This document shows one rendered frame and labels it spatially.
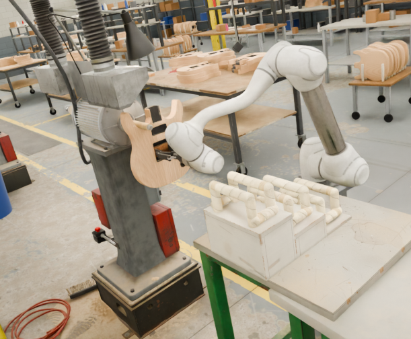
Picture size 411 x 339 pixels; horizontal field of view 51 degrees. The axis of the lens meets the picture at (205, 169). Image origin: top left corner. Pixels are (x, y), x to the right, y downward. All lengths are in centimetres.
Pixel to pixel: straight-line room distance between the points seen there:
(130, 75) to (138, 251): 115
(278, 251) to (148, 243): 137
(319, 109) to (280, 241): 78
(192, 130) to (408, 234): 88
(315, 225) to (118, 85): 96
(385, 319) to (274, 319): 138
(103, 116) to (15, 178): 347
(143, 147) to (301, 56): 83
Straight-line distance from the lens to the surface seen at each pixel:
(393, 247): 153
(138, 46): 199
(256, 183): 136
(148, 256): 267
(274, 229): 134
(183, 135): 173
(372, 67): 543
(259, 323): 263
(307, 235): 148
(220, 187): 137
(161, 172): 216
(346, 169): 213
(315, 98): 195
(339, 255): 148
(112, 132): 217
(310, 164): 228
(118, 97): 184
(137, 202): 251
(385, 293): 139
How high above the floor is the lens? 179
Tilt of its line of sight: 23 degrees down
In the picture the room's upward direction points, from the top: 11 degrees counter-clockwise
